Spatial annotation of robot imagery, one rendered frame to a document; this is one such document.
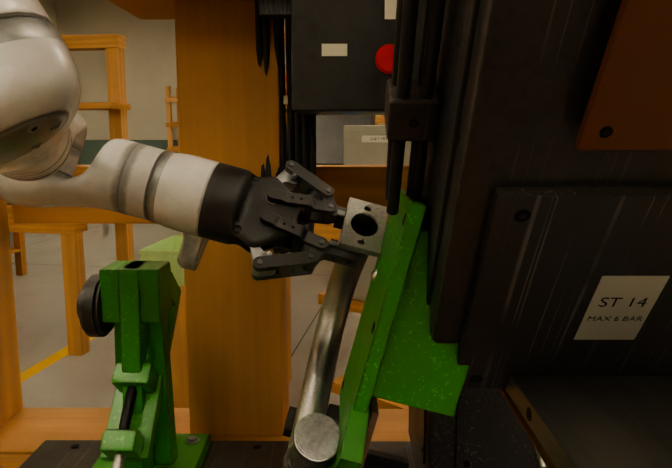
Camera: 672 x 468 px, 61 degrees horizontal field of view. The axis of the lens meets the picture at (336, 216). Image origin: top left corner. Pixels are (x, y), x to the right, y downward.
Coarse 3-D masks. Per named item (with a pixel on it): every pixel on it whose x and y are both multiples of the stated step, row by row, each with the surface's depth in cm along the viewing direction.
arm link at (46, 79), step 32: (0, 32) 23; (32, 32) 24; (0, 64) 23; (32, 64) 24; (64, 64) 26; (0, 96) 23; (32, 96) 24; (64, 96) 26; (0, 128) 24; (32, 128) 25; (64, 128) 30; (0, 160) 27; (32, 160) 34
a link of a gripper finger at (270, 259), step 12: (300, 252) 53; (312, 252) 53; (264, 264) 52; (276, 264) 52; (288, 264) 52; (300, 264) 52; (252, 276) 53; (264, 276) 53; (276, 276) 53; (288, 276) 54
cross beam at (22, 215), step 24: (336, 168) 88; (360, 168) 88; (384, 168) 88; (408, 168) 88; (336, 192) 89; (360, 192) 89; (384, 192) 89; (24, 216) 90; (48, 216) 90; (72, 216) 90; (96, 216) 90; (120, 216) 90
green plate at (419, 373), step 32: (416, 224) 42; (384, 256) 50; (416, 256) 44; (384, 288) 45; (416, 288) 44; (384, 320) 44; (416, 320) 45; (352, 352) 54; (384, 352) 44; (416, 352) 45; (448, 352) 45; (352, 384) 48; (384, 384) 46; (416, 384) 46; (448, 384) 46
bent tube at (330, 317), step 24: (360, 216) 55; (384, 216) 55; (360, 240) 54; (336, 264) 59; (336, 288) 61; (336, 312) 61; (336, 336) 61; (312, 360) 60; (336, 360) 61; (312, 384) 58; (312, 408) 56
